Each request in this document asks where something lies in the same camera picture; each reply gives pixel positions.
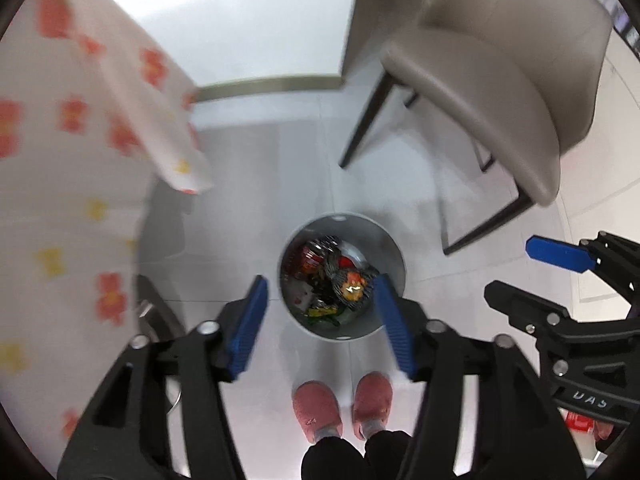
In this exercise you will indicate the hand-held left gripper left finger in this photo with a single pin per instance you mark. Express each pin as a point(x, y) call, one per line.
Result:
point(247, 330)

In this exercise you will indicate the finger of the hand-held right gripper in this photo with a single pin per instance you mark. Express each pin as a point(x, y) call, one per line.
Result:
point(530, 310)
point(560, 255)

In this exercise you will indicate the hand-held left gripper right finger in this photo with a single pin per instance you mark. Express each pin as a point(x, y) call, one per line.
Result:
point(395, 330)

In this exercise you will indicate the dark tassel bundle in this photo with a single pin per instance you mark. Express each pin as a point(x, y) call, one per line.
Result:
point(350, 285)

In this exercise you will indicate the grey round bin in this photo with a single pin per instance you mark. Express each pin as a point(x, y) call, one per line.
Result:
point(390, 245)

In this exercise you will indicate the pink slipper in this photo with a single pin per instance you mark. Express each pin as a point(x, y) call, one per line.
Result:
point(317, 410)
point(372, 402)

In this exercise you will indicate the black pants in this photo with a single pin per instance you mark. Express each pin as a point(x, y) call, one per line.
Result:
point(345, 460)

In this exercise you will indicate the taupe dining chair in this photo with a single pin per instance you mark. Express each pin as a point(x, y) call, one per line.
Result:
point(475, 85)

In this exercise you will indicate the floral strawberry tablecloth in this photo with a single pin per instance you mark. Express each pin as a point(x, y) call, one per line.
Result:
point(50, 160)

